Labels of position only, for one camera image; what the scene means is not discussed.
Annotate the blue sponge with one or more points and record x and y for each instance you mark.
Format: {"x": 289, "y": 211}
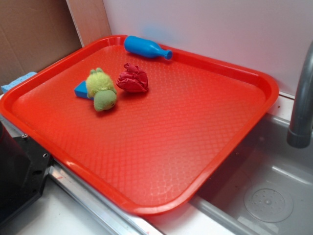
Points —
{"x": 7, "y": 87}

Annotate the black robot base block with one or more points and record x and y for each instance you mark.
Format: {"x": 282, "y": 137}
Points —
{"x": 24, "y": 166}

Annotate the grey plastic sink basin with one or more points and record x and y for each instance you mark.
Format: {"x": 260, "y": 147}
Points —
{"x": 264, "y": 187}

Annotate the red plastic tray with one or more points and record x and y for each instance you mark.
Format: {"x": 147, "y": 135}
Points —
{"x": 152, "y": 151}

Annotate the green plush turtle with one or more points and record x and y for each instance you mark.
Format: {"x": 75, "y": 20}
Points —
{"x": 101, "y": 89}

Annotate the brown cardboard panel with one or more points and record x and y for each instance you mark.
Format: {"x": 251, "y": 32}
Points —
{"x": 33, "y": 35}

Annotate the blue plastic bottle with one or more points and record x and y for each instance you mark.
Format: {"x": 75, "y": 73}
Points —
{"x": 146, "y": 48}

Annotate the crumpled red cloth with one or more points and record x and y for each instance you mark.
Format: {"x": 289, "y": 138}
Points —
{"x": 133, "y": 80}

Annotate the blue wedge block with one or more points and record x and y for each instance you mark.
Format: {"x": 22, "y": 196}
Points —
{"x": 81, "y": 91}

